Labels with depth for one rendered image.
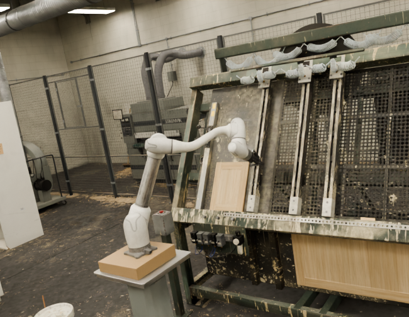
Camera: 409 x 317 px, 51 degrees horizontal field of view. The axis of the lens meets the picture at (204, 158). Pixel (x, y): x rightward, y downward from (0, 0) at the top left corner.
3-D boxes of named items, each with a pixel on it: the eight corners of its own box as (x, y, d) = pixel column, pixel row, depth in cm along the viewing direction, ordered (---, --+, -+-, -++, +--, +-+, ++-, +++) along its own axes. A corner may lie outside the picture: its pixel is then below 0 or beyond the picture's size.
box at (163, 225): (155, 235, 349) (151, 214, 346) (164, 229, 359) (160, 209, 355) (166, 236, 342) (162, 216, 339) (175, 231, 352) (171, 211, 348)
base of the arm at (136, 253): (140, 260, 284) (138, 252, 283) (123, 254, 301) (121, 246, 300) (162, 249, 296) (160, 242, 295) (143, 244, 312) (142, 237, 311)
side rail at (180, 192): (179, 209, 375) (171, 207, 367) (198, 94, 401) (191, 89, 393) (184, 209, 372) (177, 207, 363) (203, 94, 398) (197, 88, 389)
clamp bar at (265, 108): (248, 212, 327) (232, 206, 309) (266, 72, 355) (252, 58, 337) (260, 213, 321) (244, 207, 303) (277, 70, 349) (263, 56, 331)
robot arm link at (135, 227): (126, 250, 290) (119, 220, 286) (128, 241, 308) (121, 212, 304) (150, 245, 291) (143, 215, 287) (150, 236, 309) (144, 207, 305)
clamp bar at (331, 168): (322, 217, 293) (309, 211, 274) (336, 61, 321) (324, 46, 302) (336, 218, 287) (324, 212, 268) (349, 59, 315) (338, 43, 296)
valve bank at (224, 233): (187, 256, 343) (182, 228, 338) (197, 249, 354) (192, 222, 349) (240, 264, 313) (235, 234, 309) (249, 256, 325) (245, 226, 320)
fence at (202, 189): (197, 209, 356) (195, 209, 353) (214, 104, 378) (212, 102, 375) (202, 210, 353) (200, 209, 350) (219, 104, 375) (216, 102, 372)
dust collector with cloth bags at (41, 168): (-4, 211, 839) (-33, 100, 798) (29, 200, 893) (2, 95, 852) (34, 216, 756) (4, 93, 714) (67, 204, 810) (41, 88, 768)
